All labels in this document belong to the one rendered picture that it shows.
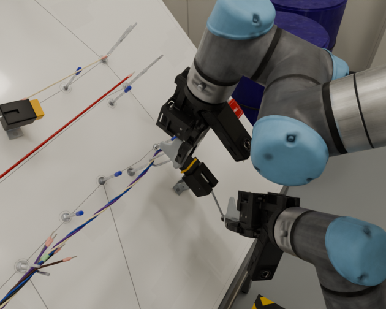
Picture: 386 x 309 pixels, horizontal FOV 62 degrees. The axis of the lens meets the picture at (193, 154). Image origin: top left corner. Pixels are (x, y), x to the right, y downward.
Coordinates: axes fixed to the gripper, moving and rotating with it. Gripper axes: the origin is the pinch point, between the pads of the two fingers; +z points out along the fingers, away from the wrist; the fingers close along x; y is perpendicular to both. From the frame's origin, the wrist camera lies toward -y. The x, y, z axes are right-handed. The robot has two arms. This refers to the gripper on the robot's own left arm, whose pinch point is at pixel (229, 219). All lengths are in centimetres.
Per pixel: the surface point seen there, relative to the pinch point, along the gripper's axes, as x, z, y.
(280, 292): -70, 69, -48
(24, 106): 41.0, -6.1, 18.4
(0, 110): 44.1, -6.9, 17.3
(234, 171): -7.4, 12.0, 10.6
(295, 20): -77, 79, 94
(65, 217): 33.6, -1.7, 0.6
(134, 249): 20.4, 0.6, -5.9
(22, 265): 39.3, -6.0, -6.1
